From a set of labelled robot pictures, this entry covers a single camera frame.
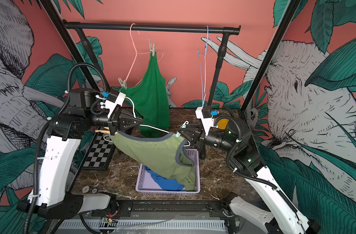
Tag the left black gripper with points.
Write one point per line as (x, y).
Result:
(122, 122)

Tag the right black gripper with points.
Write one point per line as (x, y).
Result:
(200, 138)

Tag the wooden clothespin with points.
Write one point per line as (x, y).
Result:
(106, 132)

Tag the white wire hanger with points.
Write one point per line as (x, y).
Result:
(133, 106)

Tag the olive tank top grey trim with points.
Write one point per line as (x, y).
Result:
(165, 156)

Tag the blue tank top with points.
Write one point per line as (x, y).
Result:
(164, 183)

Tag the light blue wire hanger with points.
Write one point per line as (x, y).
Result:
(203, 70)

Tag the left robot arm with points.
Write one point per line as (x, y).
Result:
(55, 149)

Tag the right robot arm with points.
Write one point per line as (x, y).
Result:
(235, 138)

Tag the green tank top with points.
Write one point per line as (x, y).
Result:
(150, 99)

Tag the yellow plastic bowl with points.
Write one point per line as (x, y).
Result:
(222, 124)

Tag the grey clothespin on green top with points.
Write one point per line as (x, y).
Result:
(123, 83)

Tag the checkerboard calibration plate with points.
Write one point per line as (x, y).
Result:
(100, 153)

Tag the lavender plastic basket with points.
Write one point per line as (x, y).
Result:
(145, 184)

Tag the black clothes rack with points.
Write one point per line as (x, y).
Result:
(225, 31)

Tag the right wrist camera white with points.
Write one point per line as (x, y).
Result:
(206, 114)

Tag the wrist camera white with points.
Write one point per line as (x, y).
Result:
(109, 101)
(206, 114)

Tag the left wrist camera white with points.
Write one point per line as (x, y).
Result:
(109, 101)

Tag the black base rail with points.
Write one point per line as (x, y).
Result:
(123, 208)

